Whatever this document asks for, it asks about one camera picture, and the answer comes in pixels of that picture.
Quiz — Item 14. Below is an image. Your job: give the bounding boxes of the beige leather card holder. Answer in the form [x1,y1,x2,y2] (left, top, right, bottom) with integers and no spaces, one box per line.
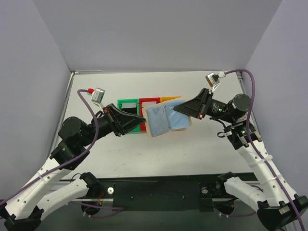
[141,97,192,139]

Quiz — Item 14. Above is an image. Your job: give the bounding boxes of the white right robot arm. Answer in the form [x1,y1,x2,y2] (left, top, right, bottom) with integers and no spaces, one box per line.
[174,88,308,231]

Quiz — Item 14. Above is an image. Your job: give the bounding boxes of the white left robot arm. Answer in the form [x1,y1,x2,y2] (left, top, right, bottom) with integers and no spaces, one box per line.
[0,104,146,231]

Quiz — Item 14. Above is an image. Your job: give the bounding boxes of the cards in green bin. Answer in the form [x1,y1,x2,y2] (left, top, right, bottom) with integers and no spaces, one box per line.
[121,103,137,109]

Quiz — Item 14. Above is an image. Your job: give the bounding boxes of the green plastic bin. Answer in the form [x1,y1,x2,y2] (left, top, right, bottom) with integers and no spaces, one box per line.
[116,98,142,133]

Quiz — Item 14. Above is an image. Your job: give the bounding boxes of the red plastic bin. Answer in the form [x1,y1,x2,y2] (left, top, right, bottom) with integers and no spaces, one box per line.
[139,97,161,116]

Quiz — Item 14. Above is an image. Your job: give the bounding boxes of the yellow plastic bin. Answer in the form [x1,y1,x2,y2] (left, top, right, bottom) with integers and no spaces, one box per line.
[160,96,180,103]

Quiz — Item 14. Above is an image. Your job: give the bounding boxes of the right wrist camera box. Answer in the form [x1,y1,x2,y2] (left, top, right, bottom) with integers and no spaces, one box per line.
[205,71,226,92]

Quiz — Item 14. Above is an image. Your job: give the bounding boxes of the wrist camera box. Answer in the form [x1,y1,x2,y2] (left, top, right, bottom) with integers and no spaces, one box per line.
[91,88,105,104]
[205,71,226,92]

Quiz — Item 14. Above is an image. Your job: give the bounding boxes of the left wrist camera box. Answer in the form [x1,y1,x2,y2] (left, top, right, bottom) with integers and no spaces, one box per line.
[91,88,105,104]

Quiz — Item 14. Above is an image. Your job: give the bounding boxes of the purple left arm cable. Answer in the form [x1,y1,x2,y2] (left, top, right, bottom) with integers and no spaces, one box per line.
[0,88,100,205]

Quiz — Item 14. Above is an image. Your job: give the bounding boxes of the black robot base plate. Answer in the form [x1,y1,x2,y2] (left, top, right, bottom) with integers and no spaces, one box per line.
[69,171,244,212]

